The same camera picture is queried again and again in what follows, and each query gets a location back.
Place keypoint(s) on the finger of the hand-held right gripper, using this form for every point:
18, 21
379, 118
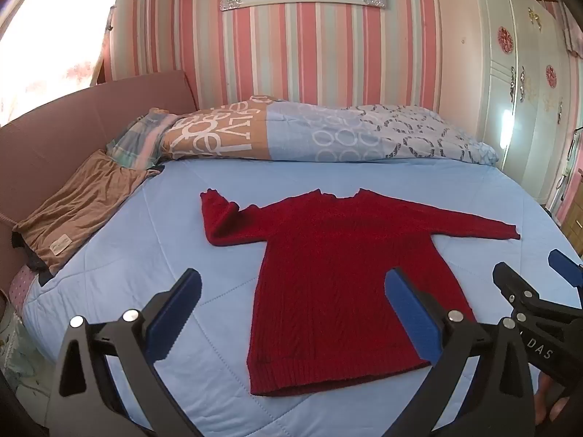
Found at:
567, 266
524, 305

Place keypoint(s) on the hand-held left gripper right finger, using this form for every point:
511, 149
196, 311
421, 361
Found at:
412, 316

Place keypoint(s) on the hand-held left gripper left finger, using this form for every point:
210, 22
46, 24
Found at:
175, 312

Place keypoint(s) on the red knitted sweater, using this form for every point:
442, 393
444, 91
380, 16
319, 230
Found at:
328, 273

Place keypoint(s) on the person's right hand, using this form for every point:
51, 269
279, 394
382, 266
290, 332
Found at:
551, 400

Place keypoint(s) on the light blue quilted bed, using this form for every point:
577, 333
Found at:
191, 236

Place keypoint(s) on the black cloth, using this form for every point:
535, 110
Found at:
38, 273

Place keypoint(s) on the pink dotted cloth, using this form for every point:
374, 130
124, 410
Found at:
25, 289

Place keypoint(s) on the plaid pillow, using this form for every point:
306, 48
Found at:
136, 139

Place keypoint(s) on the red round wardrobe decal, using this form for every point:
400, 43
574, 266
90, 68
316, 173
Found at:
551, 76
505, 38

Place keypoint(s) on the cream wardrobe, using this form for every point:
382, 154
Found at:
514, 77

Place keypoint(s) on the folded patterned duvet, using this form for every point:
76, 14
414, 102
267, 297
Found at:
319, 132

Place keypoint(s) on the pink padded headboard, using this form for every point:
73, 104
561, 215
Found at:
68, 114

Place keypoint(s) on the bright window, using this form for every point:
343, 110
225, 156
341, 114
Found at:
50, 32

